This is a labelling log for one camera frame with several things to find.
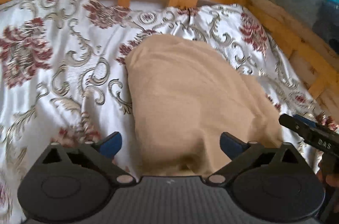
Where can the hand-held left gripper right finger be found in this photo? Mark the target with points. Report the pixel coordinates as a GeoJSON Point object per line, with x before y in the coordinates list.
{"type": "Point", "coordinates": [232, 145]}

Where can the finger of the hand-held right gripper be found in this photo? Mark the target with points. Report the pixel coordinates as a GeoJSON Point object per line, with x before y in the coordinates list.
{"type": "Point", "coordinates": [294, 124]}

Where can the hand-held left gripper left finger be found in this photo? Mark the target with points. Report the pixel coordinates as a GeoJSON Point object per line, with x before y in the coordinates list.
{"type": "Point", "coordinates": [112, 144]}

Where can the tan hooded zip jacket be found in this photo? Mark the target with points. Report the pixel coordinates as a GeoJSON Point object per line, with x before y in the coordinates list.
{"type": "Point", "coordinates": [190, 96]}

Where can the person's right hand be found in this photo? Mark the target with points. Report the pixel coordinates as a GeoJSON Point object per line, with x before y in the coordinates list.
{"type": "Point", "coordinates": [332, 181]}

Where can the floral white bedspread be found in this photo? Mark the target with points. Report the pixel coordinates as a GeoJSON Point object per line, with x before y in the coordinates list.
{"type": "Point", "coordinates": [66, 59]}

